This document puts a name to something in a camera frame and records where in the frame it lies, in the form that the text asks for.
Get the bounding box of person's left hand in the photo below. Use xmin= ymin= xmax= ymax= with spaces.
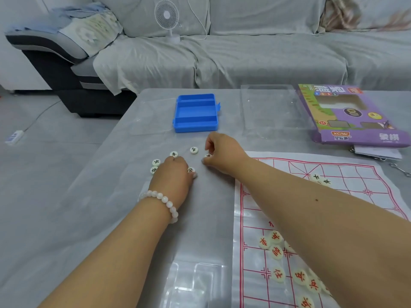
xmin=149 ymin=155 xmax=198 ymax=207

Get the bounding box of person's right hand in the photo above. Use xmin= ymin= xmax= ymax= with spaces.
xmin=202 ymin=131 xmax=255 ymax=177

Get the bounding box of person's right forearm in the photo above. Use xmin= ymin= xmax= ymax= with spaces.
xmin=236 ymin=157 xmax=411 ymax=308

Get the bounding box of person's left forearm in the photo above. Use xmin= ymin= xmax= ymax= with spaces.
xmin=38 ymin=197 xmax=172 ymax=308

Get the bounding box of blue plastic storage box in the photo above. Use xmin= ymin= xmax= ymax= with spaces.
xmin=173 ymin=93 xmax=222 ymax=133

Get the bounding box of large clear plastic tray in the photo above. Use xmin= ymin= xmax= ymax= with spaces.
xmin=240 ymin=84 xmax=318 ymax=138

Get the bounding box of clear plastic insert tray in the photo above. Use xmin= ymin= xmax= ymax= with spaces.
xmin=165 ymin=261 xmax=233 ymax=308

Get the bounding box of cluster of red-print chess pieces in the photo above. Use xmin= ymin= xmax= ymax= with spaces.
xmin=258 ymin=230 xmax=332 ymax=308

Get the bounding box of grey sofa cover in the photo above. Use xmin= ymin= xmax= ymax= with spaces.
xmin=93 ymin=0 xmax=411 ymax=95

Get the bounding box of white red-lined chess board sheet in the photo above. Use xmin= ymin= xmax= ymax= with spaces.
xmin=232 ymin=151 xmax=411 ymax=308

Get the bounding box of white desk fan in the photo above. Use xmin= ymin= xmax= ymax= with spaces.
xmin=154 ymin=0 xmax=182 ymax=45

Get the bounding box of purple cardboard game box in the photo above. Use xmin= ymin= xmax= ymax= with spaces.
xmin=297 ymin=84 xmax=411 ymax=148

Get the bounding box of pale patterned pillow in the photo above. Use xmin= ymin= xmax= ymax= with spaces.
xmin=59 ymin=11 xmax=124 ymax=58

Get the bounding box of white power strip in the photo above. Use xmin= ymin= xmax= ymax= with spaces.
xmin=5 ymin=131 xmax=25 ymax=146

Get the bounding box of dark grey sofa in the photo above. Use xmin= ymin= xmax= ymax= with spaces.
xmin=5 ymin=0 xmax=411 ymax=118

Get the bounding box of blue clothes pile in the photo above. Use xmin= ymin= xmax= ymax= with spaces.
xmin=6 ymin=2 xmax=106 ymax=33

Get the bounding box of pink striped blanket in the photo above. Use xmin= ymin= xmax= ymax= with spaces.
xmin=321 ymin=0 xmax=411 ymax=32

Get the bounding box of white bead bracelet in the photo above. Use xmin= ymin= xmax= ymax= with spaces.
xmin=139 ymin=190 xmax=179 ymax=224

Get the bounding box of white fan cable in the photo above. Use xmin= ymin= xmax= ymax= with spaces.
xmin=178 ymin=0 xmax=210 ymax=41

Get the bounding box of white power strip cable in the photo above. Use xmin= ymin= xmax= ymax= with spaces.
xmin=22 ymin=99 xmax=63 ymax=132

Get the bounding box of metal key chain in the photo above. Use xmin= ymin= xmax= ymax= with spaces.
xmin=349 ymin=146 xmax=411 ymax=177

